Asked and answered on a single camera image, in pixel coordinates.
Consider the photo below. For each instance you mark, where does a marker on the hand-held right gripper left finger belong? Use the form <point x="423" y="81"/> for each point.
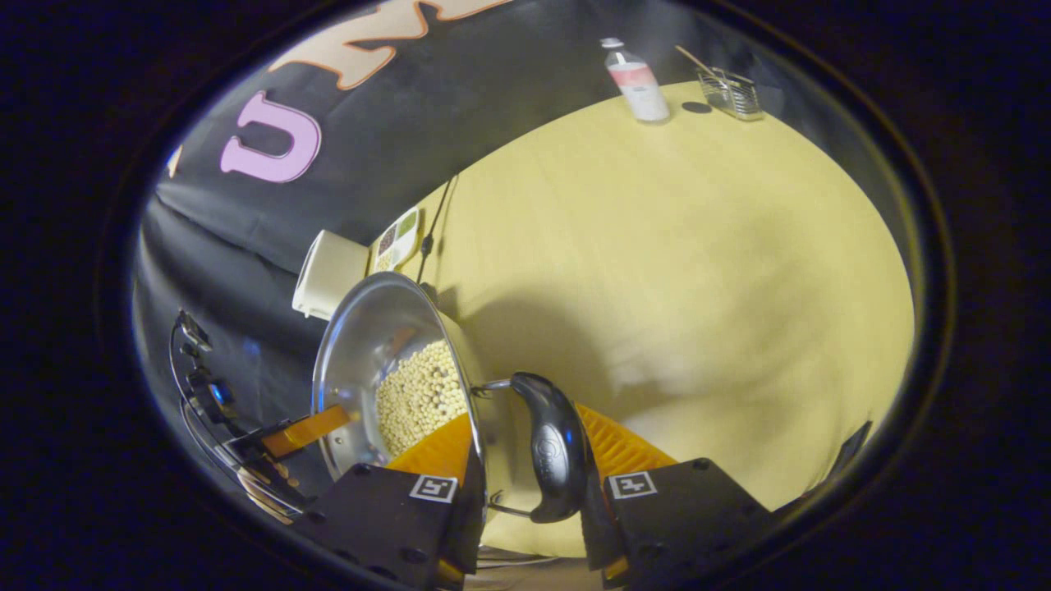
<point x="378" y="525"/>

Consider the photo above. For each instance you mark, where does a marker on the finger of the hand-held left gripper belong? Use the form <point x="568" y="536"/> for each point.
<point x="308" y="431"/>

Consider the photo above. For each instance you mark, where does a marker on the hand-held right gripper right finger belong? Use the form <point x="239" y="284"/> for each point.
<point x="599" y="533"/>

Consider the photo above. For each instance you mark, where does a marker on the heap of yellow soybeans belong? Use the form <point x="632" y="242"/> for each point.
<point x="419" y="402"/>

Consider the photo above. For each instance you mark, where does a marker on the white toaster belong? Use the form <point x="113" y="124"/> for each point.
<point x="332" y="275"/>

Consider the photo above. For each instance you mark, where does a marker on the white divided dish with beans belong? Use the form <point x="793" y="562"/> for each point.
<point x="402" y="238"/>

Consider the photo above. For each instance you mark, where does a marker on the black backdrop cloth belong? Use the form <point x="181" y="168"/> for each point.
<point x="410" y="123"/>

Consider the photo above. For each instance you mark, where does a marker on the clear bottle with pink label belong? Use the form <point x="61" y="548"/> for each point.
<point x="644" y="94"/>

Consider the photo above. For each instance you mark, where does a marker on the thin wooden stick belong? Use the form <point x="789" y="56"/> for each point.
<point x="694" y="59"/>

